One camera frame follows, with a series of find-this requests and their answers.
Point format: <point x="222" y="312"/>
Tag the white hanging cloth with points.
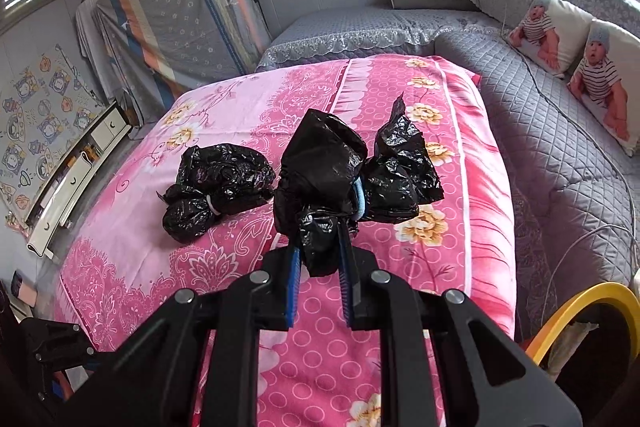
<point x="89" y="47"/>

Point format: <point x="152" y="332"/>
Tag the cartoon wall cloth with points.
<point x="35" y="132"/>

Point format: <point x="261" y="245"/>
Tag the baby print pillow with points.
<point x="607" y="82"/>
<point x="545" y="32"/>

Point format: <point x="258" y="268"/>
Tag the pink box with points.
<point x="25" y="291"/>

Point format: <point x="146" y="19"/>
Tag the yellow round rim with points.
<point x="590" y="299"/>

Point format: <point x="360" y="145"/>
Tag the pink floral blanket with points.
<point x="425" y="257"/>

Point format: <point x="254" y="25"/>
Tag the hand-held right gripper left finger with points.
<point x="292" y="287"/>

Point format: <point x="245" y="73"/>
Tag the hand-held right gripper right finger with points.
<point x="348" y="292"/>

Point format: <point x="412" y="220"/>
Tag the black plastic bag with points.
<point x="320" y="167"/>
<point x="220" y="187"/>

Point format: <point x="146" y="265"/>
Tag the grey quilted sofa cover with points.
<point x="550" y="157"/>

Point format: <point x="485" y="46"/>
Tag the white drawer cabinet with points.
<point x="75" y="177"/>

